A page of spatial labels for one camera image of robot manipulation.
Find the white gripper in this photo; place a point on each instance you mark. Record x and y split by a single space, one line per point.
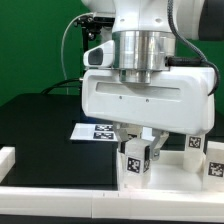
176 100

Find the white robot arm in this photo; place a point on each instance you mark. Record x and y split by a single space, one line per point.
135 78

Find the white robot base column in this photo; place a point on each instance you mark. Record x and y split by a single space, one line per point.
100 21

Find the white marker sheet with tags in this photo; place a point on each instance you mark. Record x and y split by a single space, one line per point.
93 132

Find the white front fence bar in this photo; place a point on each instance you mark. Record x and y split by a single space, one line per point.
129 204

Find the white fence bar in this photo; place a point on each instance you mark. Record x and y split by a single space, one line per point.
7 161
129 204

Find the white left fence bar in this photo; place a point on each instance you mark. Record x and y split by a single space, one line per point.
7 161

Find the grey camera on black stand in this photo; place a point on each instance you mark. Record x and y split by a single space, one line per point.
98 45

